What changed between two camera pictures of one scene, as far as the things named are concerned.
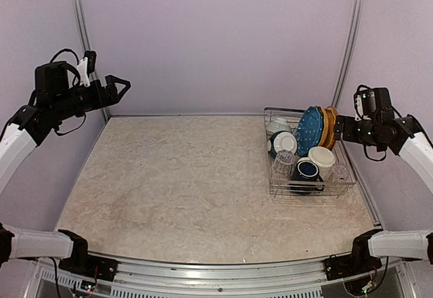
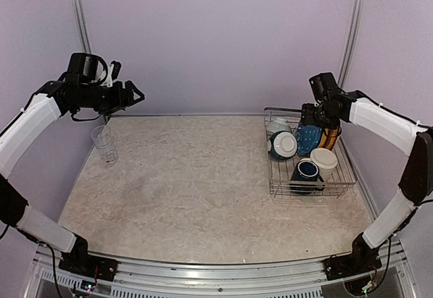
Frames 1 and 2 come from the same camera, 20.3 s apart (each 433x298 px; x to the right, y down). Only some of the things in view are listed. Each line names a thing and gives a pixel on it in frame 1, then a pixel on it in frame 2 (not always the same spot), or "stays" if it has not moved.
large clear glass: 283,165 -> 104,141
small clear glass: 339,174 -> 105,142
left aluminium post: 82,24 stays
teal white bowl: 282,140 stays
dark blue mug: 306,179 stays
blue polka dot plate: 310,130 stays
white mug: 324,158 stays
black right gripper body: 364,135 -> 321,117
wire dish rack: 305,158 stays
